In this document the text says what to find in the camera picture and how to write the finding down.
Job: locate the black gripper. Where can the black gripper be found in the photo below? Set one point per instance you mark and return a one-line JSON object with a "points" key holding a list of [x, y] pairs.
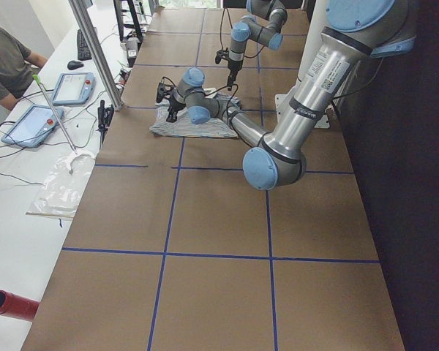
{"points": [[175, 102], [234, 66]]}

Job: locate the navy white striped polo shirt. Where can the navy white striped polo shirt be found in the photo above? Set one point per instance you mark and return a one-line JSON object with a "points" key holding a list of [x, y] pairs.
{"points": [[197, 126]]}

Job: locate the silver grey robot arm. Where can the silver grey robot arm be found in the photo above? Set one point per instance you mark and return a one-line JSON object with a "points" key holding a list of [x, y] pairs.
{"points": [[355, 30], [263, 26]]}

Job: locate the black tool on desk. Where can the black tool on desk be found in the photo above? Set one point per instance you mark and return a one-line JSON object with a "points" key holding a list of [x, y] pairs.
{"points": [[104, 117]]}

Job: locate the far blue teach pendant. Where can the far blue teach pendant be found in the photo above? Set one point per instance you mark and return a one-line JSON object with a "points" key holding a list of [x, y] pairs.
{"points": [[73, 89]]}

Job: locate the blue teach pendant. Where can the blue teach pendant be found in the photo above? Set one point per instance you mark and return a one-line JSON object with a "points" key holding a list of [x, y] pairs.
{"points": [[32, 128], [73, 89]]}

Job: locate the black keyboard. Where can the black keyboard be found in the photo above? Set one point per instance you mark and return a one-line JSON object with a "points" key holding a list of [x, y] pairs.
{"points": [[83, 51]]}

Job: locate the black computer mouse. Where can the black computer mouse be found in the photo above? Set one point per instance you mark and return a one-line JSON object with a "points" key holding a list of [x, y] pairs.
{"points": [[73, 64]]}

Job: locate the clear plastic bag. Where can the clear plastic bag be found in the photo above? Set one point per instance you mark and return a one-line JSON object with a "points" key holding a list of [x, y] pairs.
{"points": [[61, 192]]}

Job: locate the near blue teach pendant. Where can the near blue teach pendant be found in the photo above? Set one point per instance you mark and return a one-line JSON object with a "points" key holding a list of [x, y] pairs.
{"points": [[32, 128]]}

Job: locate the metal rod with green tip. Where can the metal rod with green tip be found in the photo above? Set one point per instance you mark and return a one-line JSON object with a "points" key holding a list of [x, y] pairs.
{"points": [[56, 115]]}

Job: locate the white side desk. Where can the white side desk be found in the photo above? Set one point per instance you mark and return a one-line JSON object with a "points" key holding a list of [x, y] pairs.
{"points": [[29, 244]]}

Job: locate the seated person in grey shirt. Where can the seated person in grey shirt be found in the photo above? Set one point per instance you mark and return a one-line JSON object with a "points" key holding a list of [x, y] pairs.
{"points": [[18, 65]]}

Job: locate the red cylinder tube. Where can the red cylinder tube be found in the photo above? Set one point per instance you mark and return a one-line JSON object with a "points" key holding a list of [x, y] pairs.
{"points": [[18, 307]]}

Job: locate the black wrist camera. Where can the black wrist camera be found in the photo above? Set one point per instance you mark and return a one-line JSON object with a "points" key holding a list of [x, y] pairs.
{"points": [[163, 91], [221, 55]]}

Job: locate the aluminium extrusion frame post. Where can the aluminium extrusion frame post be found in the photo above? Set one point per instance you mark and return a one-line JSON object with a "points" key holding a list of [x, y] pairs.
{"points": [[86, 26]]}

